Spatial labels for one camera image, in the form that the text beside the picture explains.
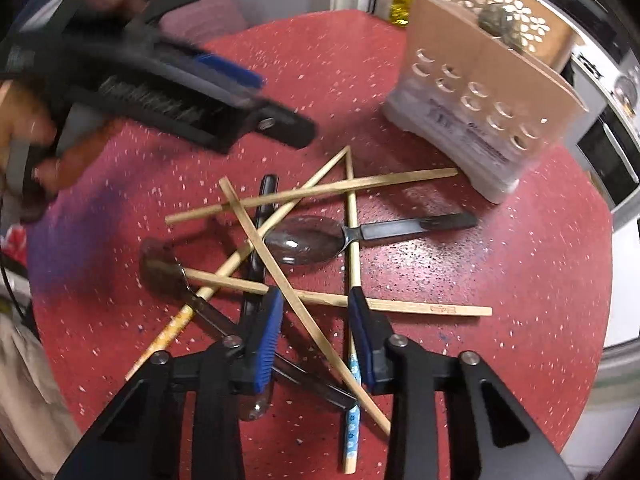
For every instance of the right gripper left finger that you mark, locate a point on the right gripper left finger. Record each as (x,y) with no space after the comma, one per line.
(139,434)

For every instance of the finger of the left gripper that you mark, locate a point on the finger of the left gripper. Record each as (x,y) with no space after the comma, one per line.
(210,115)
(238,73)

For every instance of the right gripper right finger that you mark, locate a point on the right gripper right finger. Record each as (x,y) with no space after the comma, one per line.
(490,434)

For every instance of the black handle spoon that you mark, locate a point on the black handle spoon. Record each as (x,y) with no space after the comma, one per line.
(310,240)

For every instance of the dark brown spoon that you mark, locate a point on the dark brown spoon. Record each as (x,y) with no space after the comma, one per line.
(164,277)

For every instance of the long bamboo chopstick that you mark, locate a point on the long bamboo chopstick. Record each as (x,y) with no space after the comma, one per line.
(329,189)

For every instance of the printed bamboo chopstick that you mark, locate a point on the printed bamboo chopstick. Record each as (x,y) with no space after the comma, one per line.
(340,301)

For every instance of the thin bamboo chopstick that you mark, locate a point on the thin bamboo chopstick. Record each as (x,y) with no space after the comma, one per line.
(179,322)

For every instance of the steel spoon grey handle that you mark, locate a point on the steel spoon grey handle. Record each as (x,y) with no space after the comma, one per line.
(255,269)

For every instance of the person left hand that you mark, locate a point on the person left hand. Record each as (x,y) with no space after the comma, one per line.
(25,118)

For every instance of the black chair back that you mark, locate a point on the black chair back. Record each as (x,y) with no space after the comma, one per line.
(156,9)

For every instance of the yellow bag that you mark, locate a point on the yellow bag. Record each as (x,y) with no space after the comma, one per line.
(399,12)

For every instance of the beige utensil holder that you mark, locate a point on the beige utensil holder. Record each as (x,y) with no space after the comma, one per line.
(491,109)

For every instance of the black built-in oven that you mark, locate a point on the black built-in oven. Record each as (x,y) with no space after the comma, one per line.
(606,144)

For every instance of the beige flower pattern cart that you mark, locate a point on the beige flower pattern cart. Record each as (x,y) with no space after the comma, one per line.
(541,31)

